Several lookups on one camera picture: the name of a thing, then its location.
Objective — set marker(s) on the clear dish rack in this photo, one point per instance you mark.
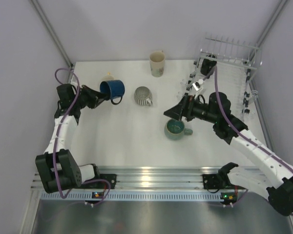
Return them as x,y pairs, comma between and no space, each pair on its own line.
237,63

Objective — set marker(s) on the right aluminium frame post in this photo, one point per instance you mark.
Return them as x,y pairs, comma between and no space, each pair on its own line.
278,10

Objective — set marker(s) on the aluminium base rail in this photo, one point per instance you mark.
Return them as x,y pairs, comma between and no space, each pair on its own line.
149,178

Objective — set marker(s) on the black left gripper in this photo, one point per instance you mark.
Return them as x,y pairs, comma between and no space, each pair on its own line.
95,97

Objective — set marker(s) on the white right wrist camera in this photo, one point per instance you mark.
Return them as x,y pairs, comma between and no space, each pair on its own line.
197,85

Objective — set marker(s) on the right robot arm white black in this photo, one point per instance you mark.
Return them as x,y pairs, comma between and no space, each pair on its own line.
276,184

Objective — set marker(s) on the teal green mug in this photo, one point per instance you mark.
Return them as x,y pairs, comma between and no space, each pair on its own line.
176,130

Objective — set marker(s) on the grey striped mug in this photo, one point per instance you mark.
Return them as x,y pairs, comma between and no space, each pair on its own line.
143,96

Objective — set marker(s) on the left aluminium frame post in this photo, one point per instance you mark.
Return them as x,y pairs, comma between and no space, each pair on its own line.
50,30

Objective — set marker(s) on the tall beige floral cup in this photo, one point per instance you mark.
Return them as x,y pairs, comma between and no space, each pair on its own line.
157,63

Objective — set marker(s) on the black mug cream inside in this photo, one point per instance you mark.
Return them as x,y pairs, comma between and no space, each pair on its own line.
207,66

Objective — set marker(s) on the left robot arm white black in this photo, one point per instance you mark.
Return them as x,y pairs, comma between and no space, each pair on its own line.
57,167

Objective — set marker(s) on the aluminium frame post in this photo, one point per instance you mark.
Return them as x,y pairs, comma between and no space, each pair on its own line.
278,10
50,30

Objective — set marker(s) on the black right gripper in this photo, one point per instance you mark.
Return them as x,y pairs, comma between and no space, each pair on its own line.
184,107

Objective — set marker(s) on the perforated cable duct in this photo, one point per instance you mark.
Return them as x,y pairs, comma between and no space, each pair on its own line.
144,196

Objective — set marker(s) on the yellow mug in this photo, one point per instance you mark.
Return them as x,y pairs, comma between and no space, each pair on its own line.
108,77

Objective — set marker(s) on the dark blue mug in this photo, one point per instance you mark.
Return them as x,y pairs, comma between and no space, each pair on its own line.
113,90

